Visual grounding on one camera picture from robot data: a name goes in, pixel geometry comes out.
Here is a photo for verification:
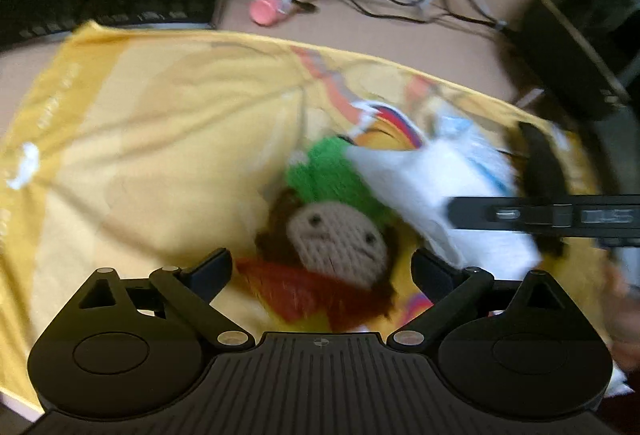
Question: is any yellow cartoon print cloth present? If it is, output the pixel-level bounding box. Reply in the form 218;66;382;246
0;19;616;411

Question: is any blue tissue pack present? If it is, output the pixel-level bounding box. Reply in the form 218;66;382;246
345;112;541;280

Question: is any crocheted doll green hat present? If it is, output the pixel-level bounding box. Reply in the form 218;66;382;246
234;136;402;332

